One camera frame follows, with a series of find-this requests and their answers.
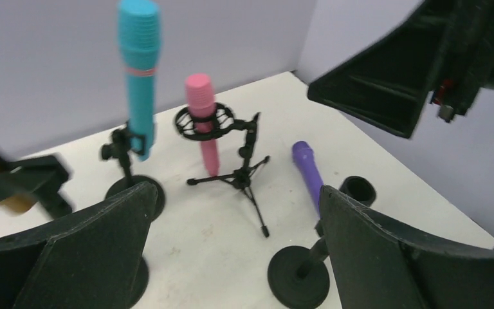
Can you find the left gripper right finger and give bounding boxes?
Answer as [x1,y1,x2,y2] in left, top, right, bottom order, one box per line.
[320,185,494,308]

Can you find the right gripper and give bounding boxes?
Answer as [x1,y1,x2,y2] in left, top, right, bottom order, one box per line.
[307,1,494,138]

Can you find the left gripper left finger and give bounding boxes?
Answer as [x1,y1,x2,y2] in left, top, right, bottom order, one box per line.
[0,181,159,309]

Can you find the purple mic black stand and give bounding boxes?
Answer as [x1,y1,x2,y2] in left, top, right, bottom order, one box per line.
[267,221,330,308]

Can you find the purple microphone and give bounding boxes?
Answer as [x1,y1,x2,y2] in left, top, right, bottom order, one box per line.
[291,141,324,214]

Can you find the cyan mic black stand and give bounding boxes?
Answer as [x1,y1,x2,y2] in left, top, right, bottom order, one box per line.
[100,122,166,221]

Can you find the pink microphone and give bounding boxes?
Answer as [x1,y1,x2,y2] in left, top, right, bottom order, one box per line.
[185,73,220,176]

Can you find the cyan microphone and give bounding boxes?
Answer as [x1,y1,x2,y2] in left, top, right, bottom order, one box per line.
[117,1,161,161]

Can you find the black tripod shock mount stand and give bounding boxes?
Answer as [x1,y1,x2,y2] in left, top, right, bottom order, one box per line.
[174,102,271,238]

